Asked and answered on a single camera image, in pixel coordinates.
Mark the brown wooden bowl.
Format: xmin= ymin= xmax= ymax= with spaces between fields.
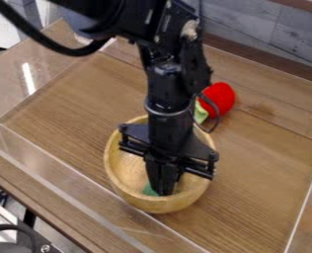
xmin=103 ymin=114 xmax=216 ymax=214

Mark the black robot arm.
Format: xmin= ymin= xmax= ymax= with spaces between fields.
xmin=51 ymin=0 xmax=218 ymax=196

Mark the red toy strawberry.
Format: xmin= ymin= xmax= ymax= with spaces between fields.
xmin=194 ymin=82 xmax=235 ymax=124

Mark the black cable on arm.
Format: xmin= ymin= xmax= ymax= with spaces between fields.
xmin=0 ymin=0 xmax=111 ymax=57

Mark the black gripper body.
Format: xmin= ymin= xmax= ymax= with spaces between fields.
xmin=119 ymin=104 xmax=219 ymax=180

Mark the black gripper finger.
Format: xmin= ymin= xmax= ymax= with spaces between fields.
xmin=145 ymin=155 xmax=164 ymax=196
xmin=160 ymin=164 xmax=182 ymax=196

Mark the clear acrylic front wall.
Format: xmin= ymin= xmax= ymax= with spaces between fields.
xmin=0 ymin=125 xmax=208 ymax=253

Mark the black device at corner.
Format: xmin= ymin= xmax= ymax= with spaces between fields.
xmin=0 ymin=223 xmax=64 ymax=253

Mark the green rectangular stick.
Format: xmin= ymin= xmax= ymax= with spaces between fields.
xmin=141 ymin=184 xmax=157 ymax=197

